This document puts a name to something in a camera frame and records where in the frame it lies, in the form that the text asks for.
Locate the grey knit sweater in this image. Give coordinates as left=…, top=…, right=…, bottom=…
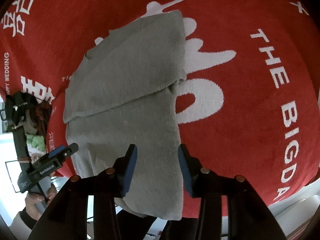
left=63, top=10, right=186, bottom=220

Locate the person's left hand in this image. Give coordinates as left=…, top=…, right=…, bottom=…
left=25, top=184, right=57, bottom=220

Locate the red blanket with white lettering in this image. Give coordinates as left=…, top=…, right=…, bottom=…
left=1, top=0, right=319, bottom=204

